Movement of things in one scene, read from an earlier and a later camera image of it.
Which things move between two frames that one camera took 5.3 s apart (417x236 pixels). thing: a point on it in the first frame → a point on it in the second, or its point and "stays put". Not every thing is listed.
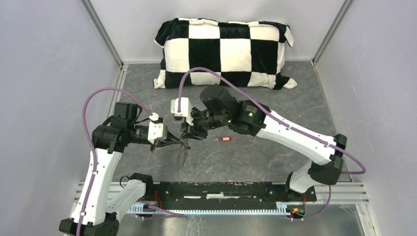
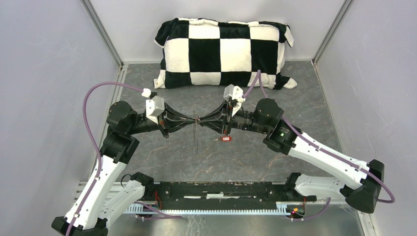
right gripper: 196,133 → 217,125
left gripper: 163,142 → 167,120
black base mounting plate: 202,192 stays put
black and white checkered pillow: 236,53 stays put
